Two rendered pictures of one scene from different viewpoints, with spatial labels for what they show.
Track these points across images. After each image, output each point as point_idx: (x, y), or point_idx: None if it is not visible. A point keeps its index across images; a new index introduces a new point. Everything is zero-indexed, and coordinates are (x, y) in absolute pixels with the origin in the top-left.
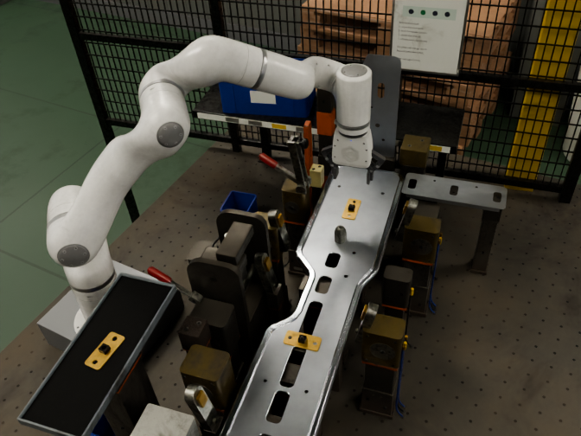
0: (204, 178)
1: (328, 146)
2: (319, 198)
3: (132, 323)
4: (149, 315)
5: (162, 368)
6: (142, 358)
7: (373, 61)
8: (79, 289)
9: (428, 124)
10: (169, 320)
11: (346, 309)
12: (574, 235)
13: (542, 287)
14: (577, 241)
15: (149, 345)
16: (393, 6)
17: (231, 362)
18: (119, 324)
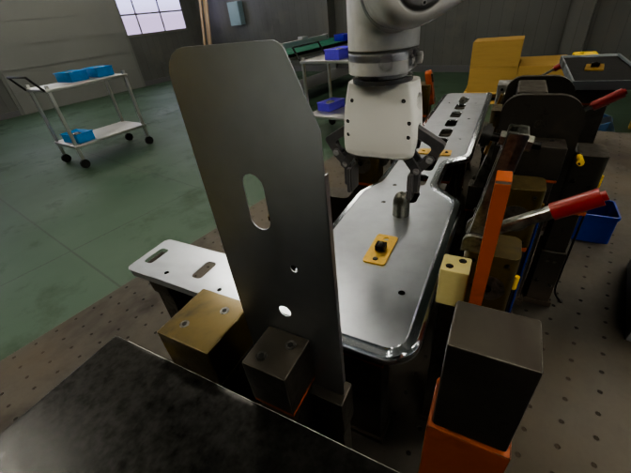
0: None
1: (432, 136)
2: (439, 267)
3: (589, 73)
4: (578, 76)
5: (590, 273)
6: (626, 282)
7: (264, 83)
8: None
9: (88, 449)
10: (629, 310)
11: (395, 166)
12: (39, 393)
13: (159, 323)
14: (49, 381)
15: (629, 285)
16: None
17: (489, 121)
18: (601, 72)
